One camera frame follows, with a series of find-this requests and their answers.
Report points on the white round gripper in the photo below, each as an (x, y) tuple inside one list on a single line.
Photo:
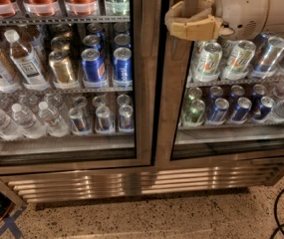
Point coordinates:
[(242, 10)]

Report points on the glass fridge door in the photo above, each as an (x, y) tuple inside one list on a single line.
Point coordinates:
[(73, 34), (207, 144)]

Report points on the left white 7up can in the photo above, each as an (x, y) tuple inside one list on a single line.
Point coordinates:
[(207, 65)]

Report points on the white 7up can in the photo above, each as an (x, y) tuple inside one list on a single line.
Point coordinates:
[(238, 60), (207, 65)]

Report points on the right white 7up can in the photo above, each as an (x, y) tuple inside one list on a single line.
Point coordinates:
[(238, 60)]

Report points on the silver blue can upper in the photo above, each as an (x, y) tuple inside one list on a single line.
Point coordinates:
[(264, 65)]

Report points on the blue can lower middle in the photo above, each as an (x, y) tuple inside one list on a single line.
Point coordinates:
[(240, 111)]

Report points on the blue can lower left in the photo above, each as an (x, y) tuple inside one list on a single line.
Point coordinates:
[(218, 111)]

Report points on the green soda can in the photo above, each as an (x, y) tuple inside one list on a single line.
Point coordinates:
[(194, 113)]

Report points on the front blue pepsi can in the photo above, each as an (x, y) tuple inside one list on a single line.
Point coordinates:
[(122, 61)]

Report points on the blue pepsi can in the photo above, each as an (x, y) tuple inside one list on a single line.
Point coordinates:
[(94, 68), (122, 61)]

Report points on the blue can lower right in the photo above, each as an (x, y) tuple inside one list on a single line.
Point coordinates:
[(262, 109)]

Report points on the right small pepsi can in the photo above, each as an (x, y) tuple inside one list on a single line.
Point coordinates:
[(126, 120)]

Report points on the small pepsi can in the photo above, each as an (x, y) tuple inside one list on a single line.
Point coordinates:
[(104, 118), (78, 121), (126, 120)]

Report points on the middle small pepsi can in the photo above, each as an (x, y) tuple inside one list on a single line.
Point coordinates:
[(104, 118)]

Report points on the gold soda can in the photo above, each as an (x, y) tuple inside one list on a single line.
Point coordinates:
[(65, 74)]

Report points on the left small pepsi can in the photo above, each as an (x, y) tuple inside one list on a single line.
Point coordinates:
[(78, 121)]

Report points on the right water bottle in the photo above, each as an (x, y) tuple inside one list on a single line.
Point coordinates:
[(52, 118)]

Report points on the water bottle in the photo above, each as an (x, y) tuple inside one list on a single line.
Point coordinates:
[(27, 120), (9, 130), (52, 118)]

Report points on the white cap tea bottle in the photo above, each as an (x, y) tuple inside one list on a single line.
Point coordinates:
[(27, 61)]

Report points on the middle water bottle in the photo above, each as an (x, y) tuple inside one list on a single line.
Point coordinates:
[(27, 120)]

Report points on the left water bottle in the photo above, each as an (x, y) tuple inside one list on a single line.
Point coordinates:
[(9, 130)]

